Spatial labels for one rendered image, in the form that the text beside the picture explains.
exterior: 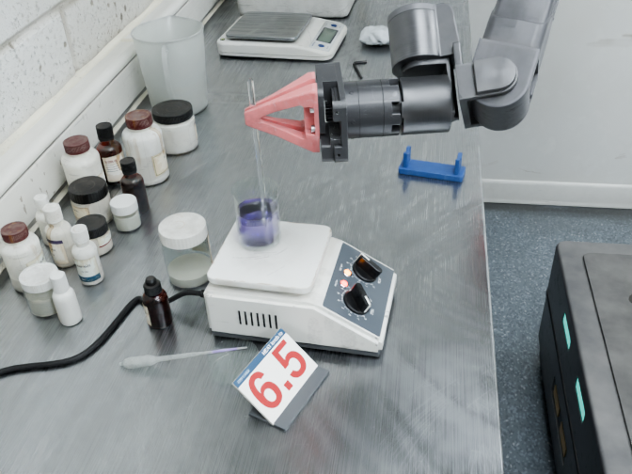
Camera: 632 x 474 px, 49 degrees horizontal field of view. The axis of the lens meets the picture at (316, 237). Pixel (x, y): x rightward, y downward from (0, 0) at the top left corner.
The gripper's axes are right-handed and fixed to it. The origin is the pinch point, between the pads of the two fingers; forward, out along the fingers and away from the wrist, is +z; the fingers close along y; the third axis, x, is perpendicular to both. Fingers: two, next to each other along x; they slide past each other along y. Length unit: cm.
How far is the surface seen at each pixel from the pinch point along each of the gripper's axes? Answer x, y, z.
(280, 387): 23.8, 14.5, -0.8
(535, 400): 101, -46, -55
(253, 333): 23.5, 6.5, 2.3
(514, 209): 102, -127, -72
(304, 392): 25.0, 14.4, -3.2
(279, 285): 16.6, 6.7, -1.3
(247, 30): 21, -86, 6
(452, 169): 24.8, -28.1, -27.2
